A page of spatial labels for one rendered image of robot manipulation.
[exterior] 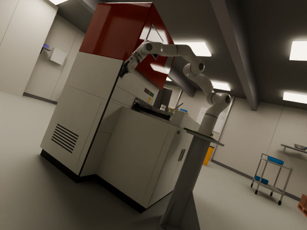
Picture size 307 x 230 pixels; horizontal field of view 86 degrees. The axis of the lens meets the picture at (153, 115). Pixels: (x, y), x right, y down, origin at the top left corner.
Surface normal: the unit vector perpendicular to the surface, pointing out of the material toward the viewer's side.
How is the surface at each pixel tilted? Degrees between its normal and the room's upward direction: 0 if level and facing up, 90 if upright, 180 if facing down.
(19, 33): 90
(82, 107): 90
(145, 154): 90
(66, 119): 90
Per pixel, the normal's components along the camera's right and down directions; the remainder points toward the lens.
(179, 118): -0.42, -0.19
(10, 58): 0.74, 0.26
